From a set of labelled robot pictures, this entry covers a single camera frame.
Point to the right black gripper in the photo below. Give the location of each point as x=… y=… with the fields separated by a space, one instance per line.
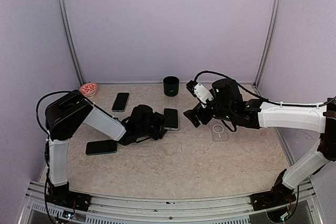
x=191 y=114

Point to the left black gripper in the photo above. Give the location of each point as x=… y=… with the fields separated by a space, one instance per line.
x=159 y=118

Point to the lavender phone case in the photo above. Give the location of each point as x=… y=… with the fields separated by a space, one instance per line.
x=173 y=129

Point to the black phone top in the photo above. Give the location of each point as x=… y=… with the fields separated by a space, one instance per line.
x=172 y=118

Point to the black phone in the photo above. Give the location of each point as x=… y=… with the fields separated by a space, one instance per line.
x=172 y=118
x=101 y=147
x=120 y=102

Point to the clear phone case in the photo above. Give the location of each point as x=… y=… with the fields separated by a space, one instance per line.
x=219 y=133

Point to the black phone bottom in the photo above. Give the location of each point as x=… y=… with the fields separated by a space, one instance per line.
x=101 y=147

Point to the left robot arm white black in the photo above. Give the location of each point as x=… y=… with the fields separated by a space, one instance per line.
x=66 y=115

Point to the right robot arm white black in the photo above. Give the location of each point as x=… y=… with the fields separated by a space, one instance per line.
x=294 y=122

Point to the dark green mug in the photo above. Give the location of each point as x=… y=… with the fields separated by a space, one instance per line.
x=171 y=86

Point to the red white patterned bowl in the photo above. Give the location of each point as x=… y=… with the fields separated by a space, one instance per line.
x=89 y=89

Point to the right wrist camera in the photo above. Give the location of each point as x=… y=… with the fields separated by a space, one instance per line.
x=199 y=92

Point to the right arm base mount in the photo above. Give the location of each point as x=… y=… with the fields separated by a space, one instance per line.
x=270 y=199

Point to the front aluminium rail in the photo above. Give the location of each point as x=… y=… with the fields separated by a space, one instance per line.
x=226 y=209

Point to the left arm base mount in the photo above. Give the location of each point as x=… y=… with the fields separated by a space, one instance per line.
x=70 y=199

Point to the right aluminium frame post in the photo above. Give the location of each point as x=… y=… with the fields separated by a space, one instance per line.
x=268 y=42

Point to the aluminium frame post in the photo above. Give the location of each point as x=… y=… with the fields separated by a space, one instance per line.
x=70 y=42
x=268 y=42

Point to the left aluminium frame post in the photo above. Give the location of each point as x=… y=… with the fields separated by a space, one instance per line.
x=70 y=42

